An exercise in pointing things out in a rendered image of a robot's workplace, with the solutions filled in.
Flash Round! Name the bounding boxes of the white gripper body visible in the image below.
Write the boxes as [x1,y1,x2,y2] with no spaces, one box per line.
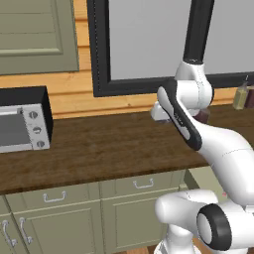
[150,100,174,124]

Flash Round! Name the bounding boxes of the olive green drawer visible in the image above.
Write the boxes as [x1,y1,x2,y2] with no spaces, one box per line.
[179,165,229,203]
[5,183,101,212]
[99,170,187,200]

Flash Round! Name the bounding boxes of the olive green drawer front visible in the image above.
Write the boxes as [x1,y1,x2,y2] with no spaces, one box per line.
[5,183,101,212]
[99,170,187,200]

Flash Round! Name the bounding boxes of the dark red jar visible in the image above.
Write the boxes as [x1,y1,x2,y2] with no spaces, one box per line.
[194,108,211,124]

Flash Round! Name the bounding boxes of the olive oil bottle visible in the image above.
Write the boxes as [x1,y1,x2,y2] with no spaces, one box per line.
[232,74,250,111]

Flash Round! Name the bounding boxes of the black framed window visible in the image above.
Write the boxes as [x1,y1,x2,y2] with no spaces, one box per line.
[86,0,254,98]

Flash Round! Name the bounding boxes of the dark brown bottle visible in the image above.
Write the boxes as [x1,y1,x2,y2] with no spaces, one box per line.
[244,83,254,109]

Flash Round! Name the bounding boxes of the black and silver toaster oven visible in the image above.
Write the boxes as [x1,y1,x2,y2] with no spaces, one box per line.
[0,85,55,154]

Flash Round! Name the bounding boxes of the silver drawer handle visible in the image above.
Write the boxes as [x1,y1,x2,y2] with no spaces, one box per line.
[132,178,155,190]
[42,190,68,203]

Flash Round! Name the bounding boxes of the olive green wall cupboard door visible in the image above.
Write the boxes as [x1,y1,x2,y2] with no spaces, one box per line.
[0,0,80,76]

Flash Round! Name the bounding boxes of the silver cupboard door handle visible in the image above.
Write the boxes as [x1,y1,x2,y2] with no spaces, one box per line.
[18,216,35,246]
[1,219,19,249]

